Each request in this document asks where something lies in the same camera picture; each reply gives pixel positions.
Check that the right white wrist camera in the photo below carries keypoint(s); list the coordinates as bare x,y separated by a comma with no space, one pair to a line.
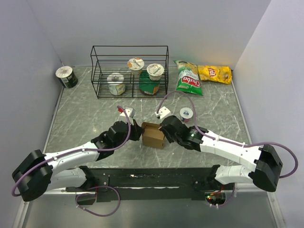
163,113

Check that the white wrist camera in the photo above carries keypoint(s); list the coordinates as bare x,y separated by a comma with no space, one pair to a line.
127,113
163,113

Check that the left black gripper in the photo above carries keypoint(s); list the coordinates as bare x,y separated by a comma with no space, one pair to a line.
137,130

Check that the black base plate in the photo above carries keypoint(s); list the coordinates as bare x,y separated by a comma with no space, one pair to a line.
151,183

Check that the brown cardboard box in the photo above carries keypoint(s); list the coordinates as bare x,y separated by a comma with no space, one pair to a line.
152,136

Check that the green Chuba chips bag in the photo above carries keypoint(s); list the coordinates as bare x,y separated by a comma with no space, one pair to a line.
188,78

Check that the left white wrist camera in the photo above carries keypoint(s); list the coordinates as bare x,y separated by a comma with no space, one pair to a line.
127,113

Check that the green lidded brown jar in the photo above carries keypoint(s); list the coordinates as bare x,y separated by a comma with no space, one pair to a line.
146,85

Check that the aluminium rail frame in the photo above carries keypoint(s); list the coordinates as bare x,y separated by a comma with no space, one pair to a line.
79,116

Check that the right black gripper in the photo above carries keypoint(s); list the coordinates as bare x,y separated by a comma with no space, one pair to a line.
170,140

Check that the yellow Lays chips bag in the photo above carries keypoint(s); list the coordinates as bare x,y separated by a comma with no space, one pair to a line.
220,74

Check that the pale yogurt cup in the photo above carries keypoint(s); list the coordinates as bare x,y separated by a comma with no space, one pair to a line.
116,84

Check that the black wire rack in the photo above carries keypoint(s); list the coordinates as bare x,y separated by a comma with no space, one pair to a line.
114,58

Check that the black chips can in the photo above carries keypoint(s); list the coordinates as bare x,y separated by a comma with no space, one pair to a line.
66,76

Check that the orange yogurt cup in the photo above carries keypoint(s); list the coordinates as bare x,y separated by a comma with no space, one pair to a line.
135,65

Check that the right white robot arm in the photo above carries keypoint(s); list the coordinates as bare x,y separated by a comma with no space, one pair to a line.
259,165

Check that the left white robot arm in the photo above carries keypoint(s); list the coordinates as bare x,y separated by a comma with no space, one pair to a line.
40,172

